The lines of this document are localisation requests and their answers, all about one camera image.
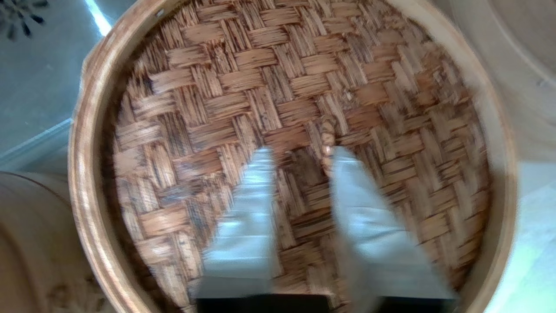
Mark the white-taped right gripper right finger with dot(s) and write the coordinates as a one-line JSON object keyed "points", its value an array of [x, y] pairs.
{"points": [[373, 243]]}

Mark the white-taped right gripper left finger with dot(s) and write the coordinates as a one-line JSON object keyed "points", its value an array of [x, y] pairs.
{"points": [[247, 243]]}

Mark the dark woven bamboo steamer lid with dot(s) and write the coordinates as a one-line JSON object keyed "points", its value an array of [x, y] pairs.
{"points": [[304, 65]]}

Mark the light woven bamboo steamer lid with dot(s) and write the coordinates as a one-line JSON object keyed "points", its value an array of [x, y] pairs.
{"points": [[30, 243]]}

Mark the bamboo steamer basket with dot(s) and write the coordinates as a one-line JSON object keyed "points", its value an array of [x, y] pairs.
{"points": [[521, 65]]}

